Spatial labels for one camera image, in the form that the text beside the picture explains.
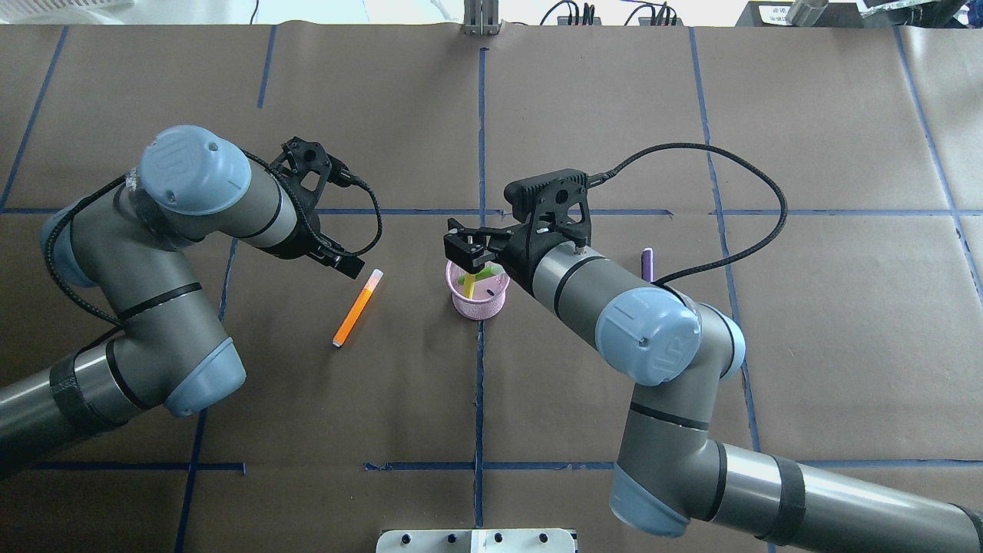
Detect green highlighter pen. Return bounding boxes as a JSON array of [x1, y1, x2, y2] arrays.
[[475, 263, 505, 280]]

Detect yellow highlighter pen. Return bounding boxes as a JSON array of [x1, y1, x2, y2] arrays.
[[462, 270, 481, 299]]

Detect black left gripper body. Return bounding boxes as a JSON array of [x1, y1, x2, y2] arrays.
[[268, 180, 365, 279]]

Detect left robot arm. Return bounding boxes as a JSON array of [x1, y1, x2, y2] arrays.
[[2, 124, 369, 478]]

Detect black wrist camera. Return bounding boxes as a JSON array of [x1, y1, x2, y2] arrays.
[[503, 169, 592, 253], [271, 137, 355, 207]]

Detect orange highlighter pen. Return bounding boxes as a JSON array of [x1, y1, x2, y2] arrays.
[[331, 267, 384, 349]]

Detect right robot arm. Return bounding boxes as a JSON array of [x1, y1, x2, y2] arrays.
[[445, 218, 981, 552]]

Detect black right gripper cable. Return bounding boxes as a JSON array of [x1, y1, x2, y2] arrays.
[[587, 143, 789, 286]]

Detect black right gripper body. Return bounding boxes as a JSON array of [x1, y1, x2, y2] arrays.
[[443, 218, 558, 286]]

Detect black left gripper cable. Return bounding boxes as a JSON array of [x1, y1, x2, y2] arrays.
[[330, 173, 383, 258]]

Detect aluminium frame post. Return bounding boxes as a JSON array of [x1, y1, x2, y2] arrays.
[[462, 0, 501, 36]]

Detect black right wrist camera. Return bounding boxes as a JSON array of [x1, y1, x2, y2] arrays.
[[503, 169, 592, 253]]

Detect pink mesh pen holder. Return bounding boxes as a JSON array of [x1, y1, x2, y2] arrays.
[[445, 261, 511, 321]]

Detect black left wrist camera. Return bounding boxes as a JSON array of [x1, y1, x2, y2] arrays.
[[271, 137, 355, 207]]

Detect purple marker pen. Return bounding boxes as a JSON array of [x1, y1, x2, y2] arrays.
[[641, 247, 654, 283]]

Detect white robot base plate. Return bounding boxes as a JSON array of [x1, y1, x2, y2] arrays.
[[376, 528, 579, 552]]

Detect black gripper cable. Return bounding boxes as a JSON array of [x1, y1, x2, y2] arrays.
[[587, 143, 789, 286], [330, 173, 383, 258]]

